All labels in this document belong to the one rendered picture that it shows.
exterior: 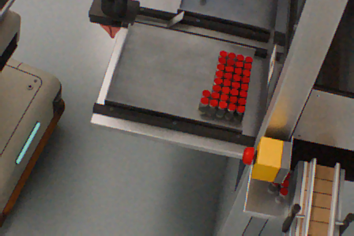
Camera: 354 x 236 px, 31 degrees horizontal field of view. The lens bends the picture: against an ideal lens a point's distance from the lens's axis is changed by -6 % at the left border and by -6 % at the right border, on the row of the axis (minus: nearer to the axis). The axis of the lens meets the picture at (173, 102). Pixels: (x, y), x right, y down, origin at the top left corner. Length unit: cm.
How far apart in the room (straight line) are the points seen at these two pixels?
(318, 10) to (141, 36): 72
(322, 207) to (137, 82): 57
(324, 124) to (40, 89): 126
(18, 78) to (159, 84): 88
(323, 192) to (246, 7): 63
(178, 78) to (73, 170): 96
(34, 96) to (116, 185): 46
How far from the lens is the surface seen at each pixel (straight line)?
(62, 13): 304
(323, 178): 158
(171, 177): 257
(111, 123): 163
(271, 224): 191
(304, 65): 130
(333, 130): 148
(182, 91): 169
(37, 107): 239
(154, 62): 174
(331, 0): 117
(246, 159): 147
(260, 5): 193
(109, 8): 142
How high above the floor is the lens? 225
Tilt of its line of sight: 55 degrees down
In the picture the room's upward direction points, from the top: 10 degrees clockwise
